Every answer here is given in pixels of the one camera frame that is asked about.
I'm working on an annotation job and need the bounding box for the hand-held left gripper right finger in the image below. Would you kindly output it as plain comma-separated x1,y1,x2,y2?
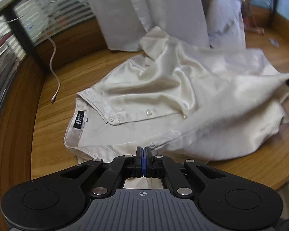
144,146,229,197

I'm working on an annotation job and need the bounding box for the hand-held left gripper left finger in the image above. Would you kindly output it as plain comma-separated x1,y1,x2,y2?
58,146,144,197

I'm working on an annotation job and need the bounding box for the cream shirt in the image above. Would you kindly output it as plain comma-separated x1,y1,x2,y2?
63,25,289,190

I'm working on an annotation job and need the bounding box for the pale shirt with grey placket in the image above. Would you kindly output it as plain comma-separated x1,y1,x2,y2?
196,0,247,51

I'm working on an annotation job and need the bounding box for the white shirt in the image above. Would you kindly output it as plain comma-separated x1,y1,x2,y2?
81,0,210,53

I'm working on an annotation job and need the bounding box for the white cable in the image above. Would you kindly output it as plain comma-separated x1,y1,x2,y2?
7,12,61,104

